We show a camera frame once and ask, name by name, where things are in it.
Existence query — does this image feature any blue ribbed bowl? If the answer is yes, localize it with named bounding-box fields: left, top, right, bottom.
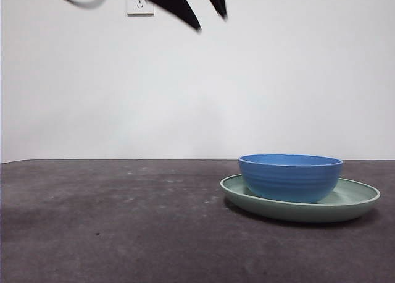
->
left=237, top=153, right=344, bottom=204

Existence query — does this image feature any white wall socket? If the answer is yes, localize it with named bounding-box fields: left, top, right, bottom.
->
left=126, top=0, right=155, bottom=17

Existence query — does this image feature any green round plate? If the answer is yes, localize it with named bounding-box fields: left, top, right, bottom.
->
left=219, top=174, right=381, bottom=224

